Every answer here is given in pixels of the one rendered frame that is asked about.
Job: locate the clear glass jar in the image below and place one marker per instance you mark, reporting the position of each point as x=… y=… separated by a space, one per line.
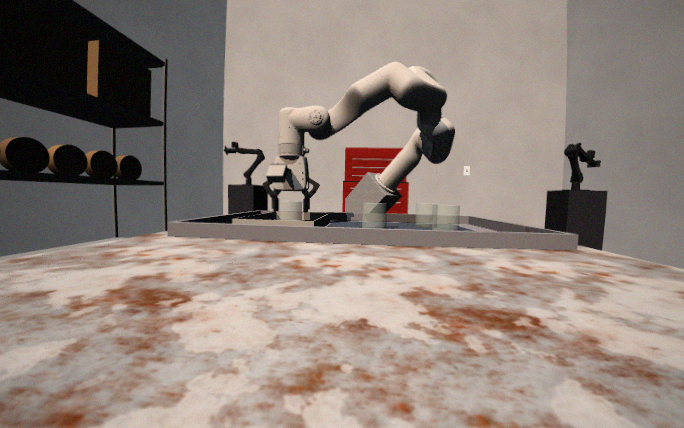
x=291 y=210
x=374 y=215
x=445 y=217
x=424 y=215

